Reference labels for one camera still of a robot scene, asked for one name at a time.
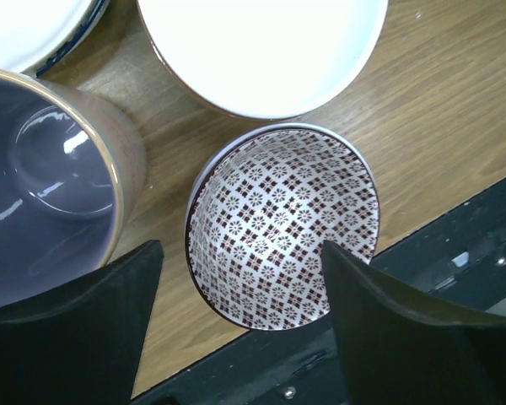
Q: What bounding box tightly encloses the white orange bowl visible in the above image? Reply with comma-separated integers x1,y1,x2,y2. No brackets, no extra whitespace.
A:
137,0,388,120

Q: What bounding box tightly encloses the pink white plate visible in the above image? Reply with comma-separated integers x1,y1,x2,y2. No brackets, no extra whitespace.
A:
0,0,91,73

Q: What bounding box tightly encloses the pink mug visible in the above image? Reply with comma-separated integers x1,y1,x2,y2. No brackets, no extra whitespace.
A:
0,69,147,307

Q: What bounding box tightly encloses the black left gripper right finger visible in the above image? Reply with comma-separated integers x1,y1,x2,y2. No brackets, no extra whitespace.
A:
321,240,506,404

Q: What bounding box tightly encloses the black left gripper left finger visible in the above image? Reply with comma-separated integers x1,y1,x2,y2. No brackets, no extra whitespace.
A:
0,240,164,404

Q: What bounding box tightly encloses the white patterned bowl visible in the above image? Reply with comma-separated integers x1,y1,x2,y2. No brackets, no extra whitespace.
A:
185,130,380,331

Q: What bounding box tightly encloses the plain white bowl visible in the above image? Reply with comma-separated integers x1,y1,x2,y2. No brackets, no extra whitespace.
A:
185,121,377,219

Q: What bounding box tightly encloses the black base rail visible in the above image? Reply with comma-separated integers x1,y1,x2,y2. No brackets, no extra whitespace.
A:
137,178,506,404

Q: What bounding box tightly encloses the blue white floral plate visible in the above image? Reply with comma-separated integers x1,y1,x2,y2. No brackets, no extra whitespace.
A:
33,0,110,77

